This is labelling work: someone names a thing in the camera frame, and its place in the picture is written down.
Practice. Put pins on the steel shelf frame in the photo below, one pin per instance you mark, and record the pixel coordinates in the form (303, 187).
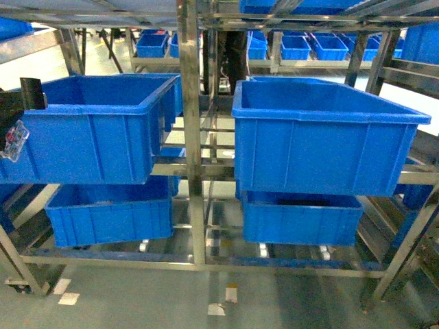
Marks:
(417, 250)

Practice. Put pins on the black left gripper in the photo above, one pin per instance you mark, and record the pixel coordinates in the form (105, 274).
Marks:
(14, 103)

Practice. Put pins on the red mushroom push button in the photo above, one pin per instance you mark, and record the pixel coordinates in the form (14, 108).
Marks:
(15, 140)

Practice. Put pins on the blue lower left shelf bin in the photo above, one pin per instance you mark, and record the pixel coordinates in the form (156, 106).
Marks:
(98, 214)

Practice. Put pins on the blue lower right shelf bin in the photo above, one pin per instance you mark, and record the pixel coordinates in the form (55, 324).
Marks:
(300, 219)

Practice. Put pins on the blue upper left shelf bin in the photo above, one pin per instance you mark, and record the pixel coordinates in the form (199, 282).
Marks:
(97, 130)

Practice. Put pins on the blue shelf bin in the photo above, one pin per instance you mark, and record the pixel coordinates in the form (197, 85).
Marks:
(97, 130)
(98, 214)
(300, 219)
(305, 135)

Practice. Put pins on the blue upper right shelf bin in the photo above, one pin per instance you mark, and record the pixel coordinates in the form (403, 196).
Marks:
(305, 135)

